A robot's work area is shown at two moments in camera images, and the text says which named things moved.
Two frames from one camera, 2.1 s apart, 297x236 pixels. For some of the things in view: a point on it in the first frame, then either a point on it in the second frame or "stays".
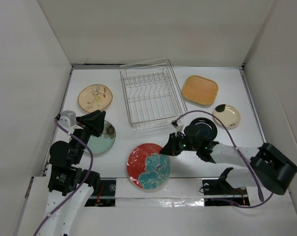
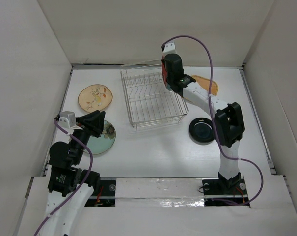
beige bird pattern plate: x=94 y=97 stays
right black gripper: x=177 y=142 → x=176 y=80
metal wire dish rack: x=151 y=93 stays
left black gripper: x=92 y=122 stays
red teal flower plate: x=147 y=168 → x=164 y=74
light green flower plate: x=98 y=145 stays
